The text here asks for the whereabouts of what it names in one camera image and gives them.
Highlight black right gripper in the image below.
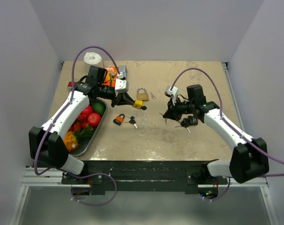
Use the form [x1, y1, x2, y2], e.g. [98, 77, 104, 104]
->
[163, 96, 195, 122]

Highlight yellow padlock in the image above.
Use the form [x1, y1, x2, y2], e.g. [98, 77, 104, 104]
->
[132, 100, 147, 110]

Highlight brass padlock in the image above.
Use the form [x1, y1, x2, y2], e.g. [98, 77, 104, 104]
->
[137, 87, 149, 102]

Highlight black head key set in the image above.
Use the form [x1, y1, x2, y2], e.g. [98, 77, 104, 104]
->
[126, 116, 138, 129]

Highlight orange padlock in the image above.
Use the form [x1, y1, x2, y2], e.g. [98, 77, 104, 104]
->
[113, 113, 125, 126]

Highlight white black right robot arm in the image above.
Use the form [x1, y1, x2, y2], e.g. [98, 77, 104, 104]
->
[163, 84, 269, 184]

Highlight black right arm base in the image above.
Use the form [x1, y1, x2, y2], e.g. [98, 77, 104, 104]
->
[186, 160, 228, 200]

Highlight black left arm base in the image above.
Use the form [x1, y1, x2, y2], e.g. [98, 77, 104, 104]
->
[61, 161, 115, 195]

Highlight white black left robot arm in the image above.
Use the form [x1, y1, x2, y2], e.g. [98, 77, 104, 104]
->
[29, 66, 134, 184]

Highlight black padlock with keys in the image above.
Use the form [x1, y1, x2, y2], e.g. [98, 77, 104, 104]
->
[176, 116, 198, 134]

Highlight green lime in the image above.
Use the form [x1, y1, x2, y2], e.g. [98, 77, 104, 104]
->
[92, 102, 106, 116]

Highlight orange razor box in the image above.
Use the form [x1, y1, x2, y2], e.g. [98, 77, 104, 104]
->
[102, 66, 118, 87]

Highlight red apple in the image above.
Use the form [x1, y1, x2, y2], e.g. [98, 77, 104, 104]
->
[87, 112, 102, 127]

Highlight green leaves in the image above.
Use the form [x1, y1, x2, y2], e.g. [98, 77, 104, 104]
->
[74, 127, 94, 141]

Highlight red strawberries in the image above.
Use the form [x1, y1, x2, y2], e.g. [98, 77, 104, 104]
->
[68, 114, 89, 132]

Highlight white toilet paper roll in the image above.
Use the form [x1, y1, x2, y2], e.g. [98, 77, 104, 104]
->
[84, 52, 104, 68]

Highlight dark grey fruit tray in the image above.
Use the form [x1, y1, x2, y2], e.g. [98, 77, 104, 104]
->
[70, 99, 107, 157]

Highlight orange spiky fruit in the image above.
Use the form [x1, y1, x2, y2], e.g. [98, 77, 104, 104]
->
[63, 131, 78, 152]

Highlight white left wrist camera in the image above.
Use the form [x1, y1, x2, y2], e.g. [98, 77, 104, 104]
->
[115, 72, 129, 94]

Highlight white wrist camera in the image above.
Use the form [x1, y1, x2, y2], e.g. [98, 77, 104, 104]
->
[164, 86, 178, 105]
[115, 72, 129, 94]

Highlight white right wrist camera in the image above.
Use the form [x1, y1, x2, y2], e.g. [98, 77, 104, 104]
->
[164, 86, 178, 105]

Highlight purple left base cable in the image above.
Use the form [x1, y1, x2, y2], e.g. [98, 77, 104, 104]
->
[61, 172, 118, 206]

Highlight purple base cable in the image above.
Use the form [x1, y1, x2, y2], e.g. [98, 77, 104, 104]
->
[202, 178, 230, 202]
[61, 172, 118, 206]

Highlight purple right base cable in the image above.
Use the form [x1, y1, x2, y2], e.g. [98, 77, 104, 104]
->
[202, 178, 230, 202]

